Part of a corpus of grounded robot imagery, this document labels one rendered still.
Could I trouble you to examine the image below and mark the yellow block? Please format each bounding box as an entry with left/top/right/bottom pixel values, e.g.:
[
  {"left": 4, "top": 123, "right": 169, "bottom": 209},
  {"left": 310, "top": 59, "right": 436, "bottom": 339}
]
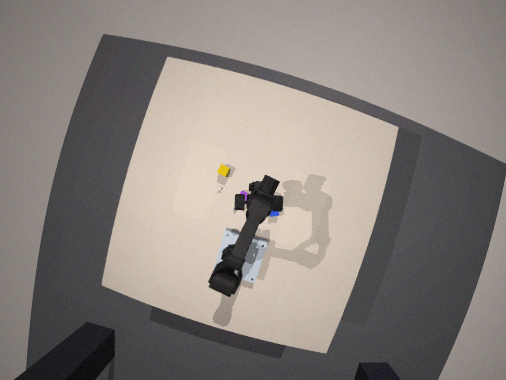
[{"left": 217, "top": 164, "right": 230, "bottom": 177}]

